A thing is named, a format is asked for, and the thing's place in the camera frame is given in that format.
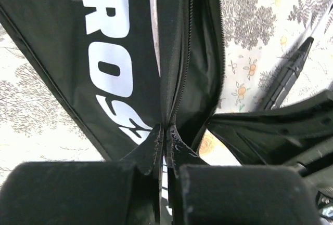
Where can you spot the left badminton racket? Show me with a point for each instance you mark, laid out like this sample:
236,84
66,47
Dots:
291,70

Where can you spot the floral table mat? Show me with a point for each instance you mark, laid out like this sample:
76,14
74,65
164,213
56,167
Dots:
34,127

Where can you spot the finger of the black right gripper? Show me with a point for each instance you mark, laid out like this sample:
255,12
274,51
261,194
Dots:
285,136

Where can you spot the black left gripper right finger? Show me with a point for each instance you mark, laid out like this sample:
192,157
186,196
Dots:
203,194

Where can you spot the black racket bag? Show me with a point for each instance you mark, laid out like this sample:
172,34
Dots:
98,59

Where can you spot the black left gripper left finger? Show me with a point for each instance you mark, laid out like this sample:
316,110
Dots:
123,192

